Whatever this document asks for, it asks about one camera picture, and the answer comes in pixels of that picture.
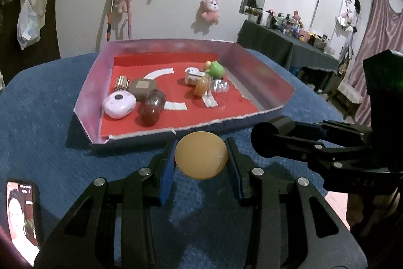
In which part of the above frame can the green yellow toy figure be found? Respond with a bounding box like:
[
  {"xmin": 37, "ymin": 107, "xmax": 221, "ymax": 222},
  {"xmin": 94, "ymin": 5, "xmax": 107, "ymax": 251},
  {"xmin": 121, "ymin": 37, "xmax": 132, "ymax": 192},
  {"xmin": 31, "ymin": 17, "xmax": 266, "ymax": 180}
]
[{"xmin": 205, "ymin": 60, "xmax": 225, "ymax": 80}]

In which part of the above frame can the amber round disc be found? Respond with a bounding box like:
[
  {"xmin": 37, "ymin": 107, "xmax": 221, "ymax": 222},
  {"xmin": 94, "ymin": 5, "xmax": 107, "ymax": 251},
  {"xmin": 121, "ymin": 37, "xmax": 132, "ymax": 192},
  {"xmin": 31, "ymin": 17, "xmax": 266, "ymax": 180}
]
[
  {"xmin": 175, "ymin": 131, "xmax": 229, "ymax": 179},
  {"xmin": 193, "ymin": 76, "xmax": 210, "ymax": 98}
]

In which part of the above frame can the pale pink rounded device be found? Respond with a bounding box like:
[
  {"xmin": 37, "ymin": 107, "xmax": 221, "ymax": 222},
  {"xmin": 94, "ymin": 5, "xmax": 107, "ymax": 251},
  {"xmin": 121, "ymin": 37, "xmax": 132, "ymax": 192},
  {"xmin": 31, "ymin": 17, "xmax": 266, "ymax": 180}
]
[{"xmin": 102, "ymin": 90, "xmax": 137, "ymax": 120}]

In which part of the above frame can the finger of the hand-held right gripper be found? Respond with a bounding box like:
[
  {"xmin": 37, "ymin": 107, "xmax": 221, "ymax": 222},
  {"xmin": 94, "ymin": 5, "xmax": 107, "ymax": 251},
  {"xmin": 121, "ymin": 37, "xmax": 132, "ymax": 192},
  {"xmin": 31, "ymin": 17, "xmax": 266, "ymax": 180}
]
[
  {"xmin": 294, "ymin": 119, "xmax": 375, "ymax": 146},
  {"xmin": 271, "ymin": 132, "xmax": 391, "ymax": 174}
]

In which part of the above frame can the dark wooden door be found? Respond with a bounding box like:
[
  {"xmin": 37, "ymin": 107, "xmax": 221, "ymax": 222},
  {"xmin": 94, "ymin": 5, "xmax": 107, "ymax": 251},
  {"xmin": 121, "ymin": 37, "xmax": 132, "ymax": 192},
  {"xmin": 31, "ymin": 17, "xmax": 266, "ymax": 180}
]
[{"xmin": 0, "ymin": 0, "xmax": 63, "ymax": 62}]

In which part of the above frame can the pink curtain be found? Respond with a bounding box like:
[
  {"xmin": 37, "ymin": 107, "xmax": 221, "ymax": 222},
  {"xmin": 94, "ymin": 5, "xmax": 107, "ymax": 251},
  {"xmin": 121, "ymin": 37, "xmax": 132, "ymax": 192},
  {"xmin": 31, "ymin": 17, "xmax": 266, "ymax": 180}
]
[{"xmin": 348, "ymin": 0, "xmax": 403, "ymax": 125}]

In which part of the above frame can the studded silver cylinder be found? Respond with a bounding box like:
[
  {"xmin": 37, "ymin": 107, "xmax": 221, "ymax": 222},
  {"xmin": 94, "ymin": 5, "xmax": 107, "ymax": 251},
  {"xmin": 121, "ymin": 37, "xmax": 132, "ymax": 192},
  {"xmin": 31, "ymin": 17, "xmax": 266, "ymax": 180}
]
[{"xmin": 115, "ymin": 75, "xmax": 130, "ymax": 91}]

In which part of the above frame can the dropper bottle white label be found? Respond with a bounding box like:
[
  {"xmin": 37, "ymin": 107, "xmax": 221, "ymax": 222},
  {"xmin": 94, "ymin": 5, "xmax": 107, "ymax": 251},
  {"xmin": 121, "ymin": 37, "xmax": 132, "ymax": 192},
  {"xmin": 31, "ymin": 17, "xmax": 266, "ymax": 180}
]
[{"xmin": 185, "ymin": 67, "xmax": 207, "ymax": 86}]

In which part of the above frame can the row of bottles and trinkets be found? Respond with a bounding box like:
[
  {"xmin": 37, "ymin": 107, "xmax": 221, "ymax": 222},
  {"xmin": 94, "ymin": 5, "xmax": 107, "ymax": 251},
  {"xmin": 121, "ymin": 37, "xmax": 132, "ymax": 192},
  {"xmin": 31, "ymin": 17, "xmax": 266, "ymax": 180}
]
[{"xmin": 249, "ymin": 7, "xmax": 334, "ymax": 52}]

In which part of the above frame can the person's right hand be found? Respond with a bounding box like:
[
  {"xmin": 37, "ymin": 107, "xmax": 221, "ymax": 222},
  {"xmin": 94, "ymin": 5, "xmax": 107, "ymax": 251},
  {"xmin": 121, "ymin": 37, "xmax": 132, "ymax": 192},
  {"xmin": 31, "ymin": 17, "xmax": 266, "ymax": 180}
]
[{"xmin": 346, "ymin": 193, "xmax": 403, "ymax": 226}]

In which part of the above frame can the orange white stick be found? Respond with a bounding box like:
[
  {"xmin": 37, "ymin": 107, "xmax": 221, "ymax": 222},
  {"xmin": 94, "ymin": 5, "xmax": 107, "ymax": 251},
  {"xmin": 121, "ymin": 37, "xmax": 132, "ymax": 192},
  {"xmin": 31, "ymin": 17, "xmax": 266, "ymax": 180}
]
[{"xmin": 106, "ymin": 0, "xmax": 122, "ymax": 43}]

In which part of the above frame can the pink white plush toy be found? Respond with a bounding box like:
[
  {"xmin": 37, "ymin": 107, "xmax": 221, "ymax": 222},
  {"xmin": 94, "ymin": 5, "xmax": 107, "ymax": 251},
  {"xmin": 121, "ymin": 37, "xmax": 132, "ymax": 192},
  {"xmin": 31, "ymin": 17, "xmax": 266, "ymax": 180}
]
[{"xmin": 201, "ymin": 0, "xmax": 221, "ymax": 24}]

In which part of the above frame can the pink cardboard box red lining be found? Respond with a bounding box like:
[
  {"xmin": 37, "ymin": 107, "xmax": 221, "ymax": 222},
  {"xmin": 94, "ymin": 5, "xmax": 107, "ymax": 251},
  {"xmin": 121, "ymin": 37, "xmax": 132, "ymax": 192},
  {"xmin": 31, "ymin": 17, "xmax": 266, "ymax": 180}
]
[{"xmin": 73, "ymin": 39, "xmax": 296, "ymax": 150}]

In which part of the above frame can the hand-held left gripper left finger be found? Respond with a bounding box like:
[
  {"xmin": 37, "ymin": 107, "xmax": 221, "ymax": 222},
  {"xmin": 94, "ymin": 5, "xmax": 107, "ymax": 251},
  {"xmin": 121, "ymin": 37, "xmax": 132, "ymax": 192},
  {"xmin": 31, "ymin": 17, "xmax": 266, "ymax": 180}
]
[{"xmin": 33, "ymin": 139, "xmax": 177, "ymax": 269}]

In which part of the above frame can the clear round plastic container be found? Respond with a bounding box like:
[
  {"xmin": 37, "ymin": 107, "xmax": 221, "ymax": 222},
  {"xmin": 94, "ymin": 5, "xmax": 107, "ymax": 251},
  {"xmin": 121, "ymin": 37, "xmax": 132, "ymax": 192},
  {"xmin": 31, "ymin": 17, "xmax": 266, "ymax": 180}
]
[{"xmin": 210, "ymin": 79, "xmax": 229, "ymax": 94}]

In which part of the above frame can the grey square case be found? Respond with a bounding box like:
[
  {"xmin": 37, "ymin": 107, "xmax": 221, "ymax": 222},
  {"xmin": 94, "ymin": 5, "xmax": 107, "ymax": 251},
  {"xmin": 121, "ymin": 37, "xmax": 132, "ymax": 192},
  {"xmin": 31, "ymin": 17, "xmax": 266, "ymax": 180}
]
[{"xmin": 127, "ymin": 79, "xmax": 158, "ymax": 101}]

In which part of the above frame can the clear plastic bag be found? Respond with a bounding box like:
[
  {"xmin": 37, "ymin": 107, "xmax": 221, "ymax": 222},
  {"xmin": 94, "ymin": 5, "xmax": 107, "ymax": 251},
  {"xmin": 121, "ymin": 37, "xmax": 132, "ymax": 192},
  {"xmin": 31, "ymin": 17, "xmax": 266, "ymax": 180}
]
[{"xmin": 16, "ymin": 0, "xmax": 43, "ymax": 50}]

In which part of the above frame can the dark cloth covered table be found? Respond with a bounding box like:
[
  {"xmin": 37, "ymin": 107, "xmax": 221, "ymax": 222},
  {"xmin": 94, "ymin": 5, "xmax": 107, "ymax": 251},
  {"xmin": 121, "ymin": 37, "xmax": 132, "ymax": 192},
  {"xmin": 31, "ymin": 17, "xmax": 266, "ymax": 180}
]
[{"xmin": 236, "ymin": 19, "xmax": 341, "ymax": 83}]

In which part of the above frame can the pink stick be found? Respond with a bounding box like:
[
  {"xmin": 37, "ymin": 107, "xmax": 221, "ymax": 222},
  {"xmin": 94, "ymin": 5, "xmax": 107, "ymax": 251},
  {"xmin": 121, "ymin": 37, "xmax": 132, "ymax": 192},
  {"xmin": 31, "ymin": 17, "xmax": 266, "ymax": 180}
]
[{"xmin": 126, "ymin": 0, "xmax": 133, "ymax": 40}]

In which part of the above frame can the black smartphone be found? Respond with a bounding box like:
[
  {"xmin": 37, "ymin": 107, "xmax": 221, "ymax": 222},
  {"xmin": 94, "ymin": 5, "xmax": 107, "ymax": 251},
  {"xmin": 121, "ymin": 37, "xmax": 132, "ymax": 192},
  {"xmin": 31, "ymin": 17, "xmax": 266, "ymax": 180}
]
[{"xmin": 6, "ymin": 180, "xmax": 43, "ymax": 266}]

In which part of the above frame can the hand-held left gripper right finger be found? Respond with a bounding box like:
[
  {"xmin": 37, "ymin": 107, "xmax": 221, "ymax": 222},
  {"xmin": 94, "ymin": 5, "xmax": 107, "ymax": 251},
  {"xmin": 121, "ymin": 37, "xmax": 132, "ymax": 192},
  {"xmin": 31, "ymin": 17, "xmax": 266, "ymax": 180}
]
[{"xmin": 225, "ymin": 137, "xmax": 369, "ymax": 269}]

